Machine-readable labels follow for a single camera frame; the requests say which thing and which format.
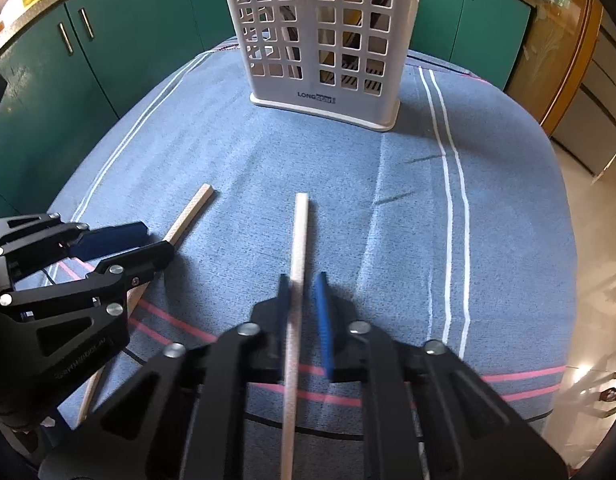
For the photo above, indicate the glass sliding door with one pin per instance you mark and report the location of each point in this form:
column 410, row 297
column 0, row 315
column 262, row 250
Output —
column 555, row 54

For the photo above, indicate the blue striped tablecloth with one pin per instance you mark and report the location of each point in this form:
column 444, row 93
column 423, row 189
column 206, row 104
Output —
column 452, row 225

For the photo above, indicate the silver refrigerator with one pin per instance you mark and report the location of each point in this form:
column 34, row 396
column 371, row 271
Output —
column 588, row 129

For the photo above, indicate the pale wooden chopstick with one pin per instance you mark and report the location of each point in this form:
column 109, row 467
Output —
column 293, row 332

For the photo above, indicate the teal lower cabinets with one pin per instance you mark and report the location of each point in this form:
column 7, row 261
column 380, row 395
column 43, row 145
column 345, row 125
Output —
column 81, row 65

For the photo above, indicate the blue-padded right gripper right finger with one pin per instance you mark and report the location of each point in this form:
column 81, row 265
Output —
column 426, row 414

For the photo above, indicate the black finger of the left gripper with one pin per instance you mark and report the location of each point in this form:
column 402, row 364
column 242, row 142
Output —
column 109, row 281

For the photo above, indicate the white perforated utensil holder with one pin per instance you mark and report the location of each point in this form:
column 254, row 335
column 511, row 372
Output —
column 339, row 59

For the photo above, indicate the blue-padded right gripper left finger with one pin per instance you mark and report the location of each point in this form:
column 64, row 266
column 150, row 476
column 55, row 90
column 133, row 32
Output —
column 180, row 416

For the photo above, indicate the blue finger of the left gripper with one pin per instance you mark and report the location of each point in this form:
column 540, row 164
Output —
column 87, row 239

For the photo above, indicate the light wooden chopstick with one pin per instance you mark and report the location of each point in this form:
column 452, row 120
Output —
column 133, row 297

